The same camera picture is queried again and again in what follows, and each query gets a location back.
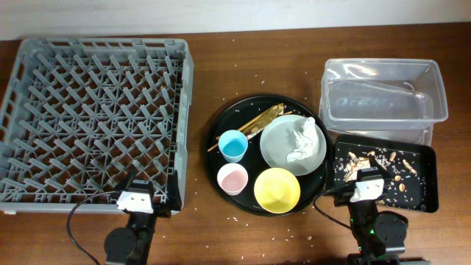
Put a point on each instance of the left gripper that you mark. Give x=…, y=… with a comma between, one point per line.
x=173, y=191

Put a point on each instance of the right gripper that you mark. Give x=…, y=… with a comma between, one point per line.
x=346, y=195

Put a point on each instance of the white tissue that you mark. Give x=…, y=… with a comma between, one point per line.
x=307, y=141

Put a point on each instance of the yellow plastic bowl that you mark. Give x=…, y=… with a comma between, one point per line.
x=277, y=190

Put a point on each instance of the pink plastic cup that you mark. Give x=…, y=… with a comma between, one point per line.
x=232, y=178

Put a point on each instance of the blue plastic cup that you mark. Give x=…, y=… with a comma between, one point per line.
x=233, y=145

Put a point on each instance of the gold snack wrapper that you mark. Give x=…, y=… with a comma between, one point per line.
x=264, y=120

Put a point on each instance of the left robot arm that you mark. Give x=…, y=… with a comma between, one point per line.
x=131, y=244

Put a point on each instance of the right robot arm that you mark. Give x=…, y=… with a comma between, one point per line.
x=380, y=235

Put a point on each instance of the black rectangular food-waste tray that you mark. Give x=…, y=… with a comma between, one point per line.
x=412, y=167

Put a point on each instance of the grey plastic dishwasher rack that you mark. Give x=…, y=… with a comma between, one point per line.
x=79, y=113

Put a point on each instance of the grey round plate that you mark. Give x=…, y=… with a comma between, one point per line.
x=278, y=140

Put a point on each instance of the clear plastic bin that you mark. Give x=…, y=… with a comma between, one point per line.
x=391, y=99

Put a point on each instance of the round black tray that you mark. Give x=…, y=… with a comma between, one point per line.
x=236, y=115

